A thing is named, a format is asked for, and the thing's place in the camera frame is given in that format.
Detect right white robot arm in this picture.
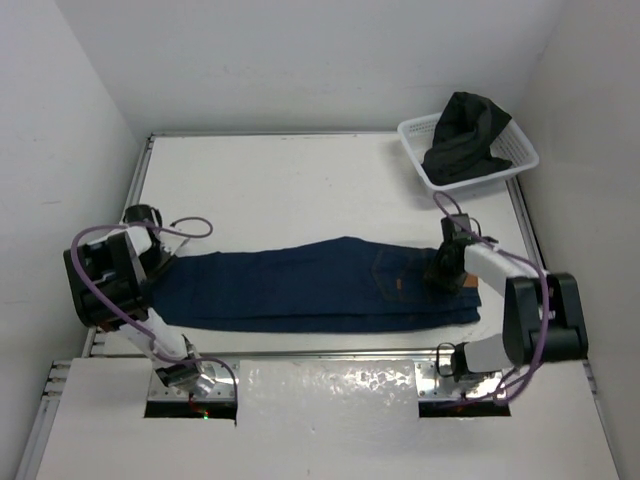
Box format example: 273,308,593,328
425,239,589,381

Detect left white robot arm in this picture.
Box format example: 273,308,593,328
63,204,203,395

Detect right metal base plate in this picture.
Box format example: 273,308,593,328
415,358,504,402

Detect aluminium table frame rail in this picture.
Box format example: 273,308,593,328
81,134,156,358

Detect white plastic basket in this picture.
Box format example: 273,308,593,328
397,112,540,193

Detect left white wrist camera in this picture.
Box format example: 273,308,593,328
161,234,190,255

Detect black trousers in basket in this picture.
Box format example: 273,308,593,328
422,92,512,186

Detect metal base plate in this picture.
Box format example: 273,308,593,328
415,358,504,402
147,363,238,403

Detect dark blue denim trousers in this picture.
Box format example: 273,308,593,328
151,237,481,334

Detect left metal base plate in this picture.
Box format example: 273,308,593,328
147,363,238,403

